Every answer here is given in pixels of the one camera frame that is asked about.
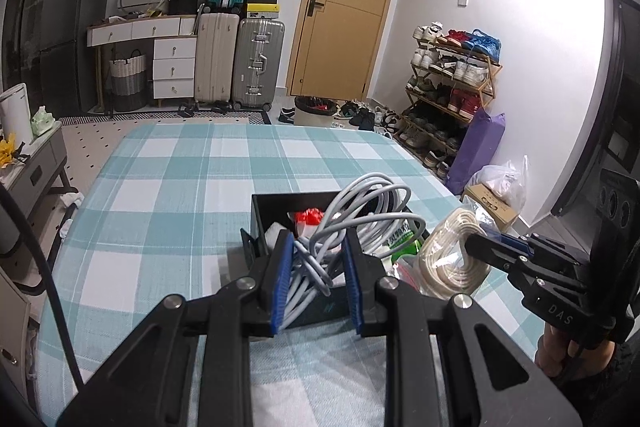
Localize cream shoelaces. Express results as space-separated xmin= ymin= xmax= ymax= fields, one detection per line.
xmin=414 ymin=206 xmax=490 ymax=300

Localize grey cable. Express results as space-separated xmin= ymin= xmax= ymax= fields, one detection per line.
xmin=282 ymin=171 xmax=429 ymax=331

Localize red white plastic bag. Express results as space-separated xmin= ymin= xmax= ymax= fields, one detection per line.
xmin=293 ymin=208 xmax=324 ymax=227

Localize black cardboard box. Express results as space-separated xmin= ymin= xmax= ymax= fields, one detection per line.
xmin=241 ymin=176 xmax=426 ymax=333

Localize right hand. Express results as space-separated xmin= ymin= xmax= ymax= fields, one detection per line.
xmin=535 ymin=323 xmax=616 ymax=378

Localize cardboard box on floor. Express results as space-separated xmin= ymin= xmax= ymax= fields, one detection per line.
xmin=463 ymin=184 xmax=518 ymax=232

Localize green round object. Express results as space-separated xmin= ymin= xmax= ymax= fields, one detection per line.
xmin=385 ymin=222 xmax=430 ymax=262

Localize purple bag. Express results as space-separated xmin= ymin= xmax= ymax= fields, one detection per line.
xmin=445 ymin=108 xmax=506 ymax=195

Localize checkered teal tablecloth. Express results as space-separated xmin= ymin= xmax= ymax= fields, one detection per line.
xmin=37 ymin=120 xmax=547 ymax=427

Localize wooden shoe rack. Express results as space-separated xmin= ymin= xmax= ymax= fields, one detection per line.
xmin=394 ymin=26 xmax=501 ymax=181

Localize round bin with shoes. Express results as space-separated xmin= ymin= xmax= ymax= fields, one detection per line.
xmin=294 ymin=96 xmax=338 ymax=128

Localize wooden door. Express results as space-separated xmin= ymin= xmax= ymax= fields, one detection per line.
xmin=286 ymin=0 xmax=390 ymax=101

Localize silver suitcase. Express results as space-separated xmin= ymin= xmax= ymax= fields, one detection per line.
xmin=231 ymin=18 xmax=285 ymax=112

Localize woven laundry basket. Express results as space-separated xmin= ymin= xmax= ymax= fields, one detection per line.
xmin=110 ymin=49 xmax=148 ymax=113

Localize grey side cabinet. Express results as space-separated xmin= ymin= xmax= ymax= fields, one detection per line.
xmin=1 ymin=121 xmax=78 ymax=217

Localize beige suitcase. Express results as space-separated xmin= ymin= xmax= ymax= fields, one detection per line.
xmin=194 ymin=13 xmax=240 ymax=103

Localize white drawer desk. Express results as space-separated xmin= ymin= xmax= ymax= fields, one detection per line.
xmin=87 ymin=15 xmax=196 ymax=113

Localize pale green toy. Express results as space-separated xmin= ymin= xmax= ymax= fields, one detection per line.
xmin=30 ymin=105 xmax=55 ymax=138

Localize yellow snack bag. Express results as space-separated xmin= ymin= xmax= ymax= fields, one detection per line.
xmin=0 ymin=133 xmax=24 ymax=168

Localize white small appliance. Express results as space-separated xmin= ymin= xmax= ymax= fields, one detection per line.
xmin=0 ymin=82 xmax=34 ymax=145

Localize grey refrigerator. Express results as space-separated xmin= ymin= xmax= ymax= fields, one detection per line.
xmin=40 ymin=0 xmax=107 ymax=118

